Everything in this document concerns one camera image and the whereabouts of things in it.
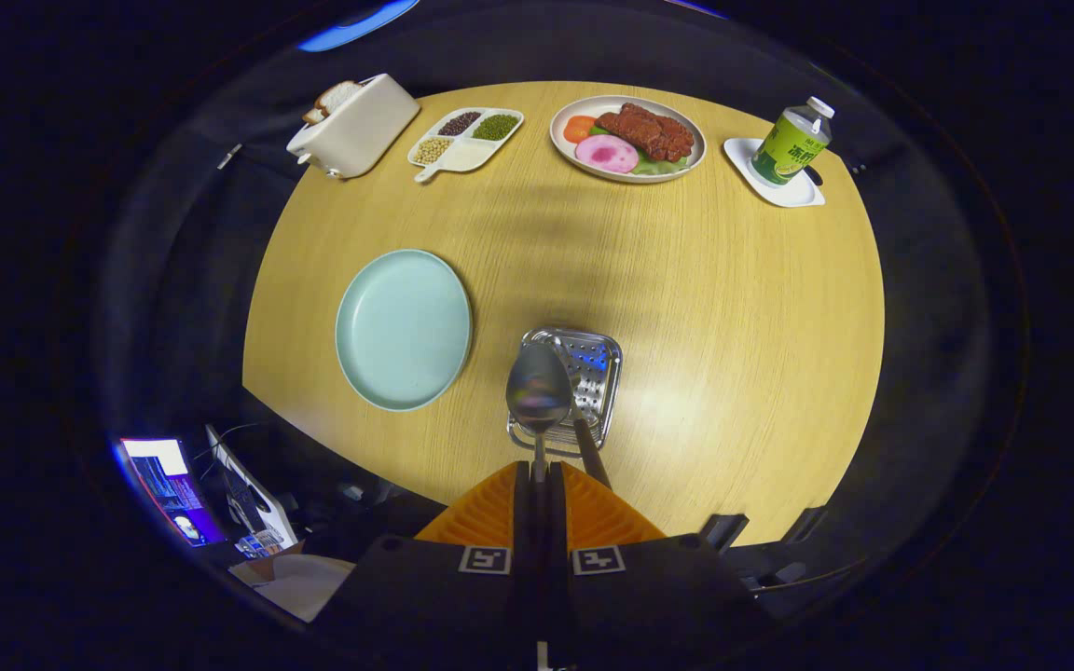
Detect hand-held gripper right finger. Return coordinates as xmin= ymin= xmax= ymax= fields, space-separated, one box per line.
xmin=543 ymin=459 xmax=773 ymax=670

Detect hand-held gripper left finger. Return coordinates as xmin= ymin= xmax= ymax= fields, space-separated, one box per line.
xmin=313 ymin=459 xmax=543 ymax=670

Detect wooden-handled metal fork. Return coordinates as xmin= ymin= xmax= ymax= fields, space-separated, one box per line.
xmin=567 ymin=410 xmax=613 ymax=491

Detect wooden-handled metal spoon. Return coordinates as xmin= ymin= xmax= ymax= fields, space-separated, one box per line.
xmin=505 ymin=341 xmax=573 ymax=484

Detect black table clamp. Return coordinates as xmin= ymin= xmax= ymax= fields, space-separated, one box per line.
xmin=784 ymin=506 xmax=827 ymax=543
xmin=700 ymin=513 xmax=750 ymax=551

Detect white cloth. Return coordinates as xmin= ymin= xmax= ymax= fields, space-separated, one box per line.
xmin=229 ymin=555 xmax=356 ymax=623

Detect pale green round plate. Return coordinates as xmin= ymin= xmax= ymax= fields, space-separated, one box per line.
xmin=335 ymin=249 xmax=474 ymax=413

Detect white laptop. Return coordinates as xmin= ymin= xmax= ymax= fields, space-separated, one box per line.
xmin=204 ymin=424 xmax=300 ymax=558

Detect lit computer monitor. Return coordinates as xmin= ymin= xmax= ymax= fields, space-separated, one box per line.
xmin=117 ymin=438 xmax=226 ymax=548

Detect white oval food plate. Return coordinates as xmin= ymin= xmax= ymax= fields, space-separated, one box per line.
xmin=549 ymin=95 xmax=708 ymax=184

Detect white divided dish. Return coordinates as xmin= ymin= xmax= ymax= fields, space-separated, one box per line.
xmin=407 ymin=107 xmax=525 ymax=184

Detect pink ham slice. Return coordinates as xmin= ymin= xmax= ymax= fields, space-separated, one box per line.
xmin=575 ymin=134 xmax=640 ymax=175

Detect green lettuce leaf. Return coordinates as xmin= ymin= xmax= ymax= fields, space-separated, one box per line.
xmin=630 ymin=149 xmax=690 ymax=176

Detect brown meat piece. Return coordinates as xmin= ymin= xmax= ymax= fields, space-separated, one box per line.
xmin=596 ymin=103 xmax=695 ymax=162

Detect white square coaster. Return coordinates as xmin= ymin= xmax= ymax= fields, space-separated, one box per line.
xmin=723 ymin=137 xmax=826 ymax=209

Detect white toaster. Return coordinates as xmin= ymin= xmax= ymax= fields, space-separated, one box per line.
xmin=286 ymin=74 xmax=421 ymax=180

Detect green label bottle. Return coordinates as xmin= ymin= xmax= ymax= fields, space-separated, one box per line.
xmin=749 ymin=96 xmax=836 ymax=187

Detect white bread slice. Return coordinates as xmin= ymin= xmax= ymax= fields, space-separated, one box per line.
xmin=313 ymin=80 xmax=365 ymax=117

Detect square metal wire basket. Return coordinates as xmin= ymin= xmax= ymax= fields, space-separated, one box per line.
xmin=506 ymin=326 xmax=624 ymax=459

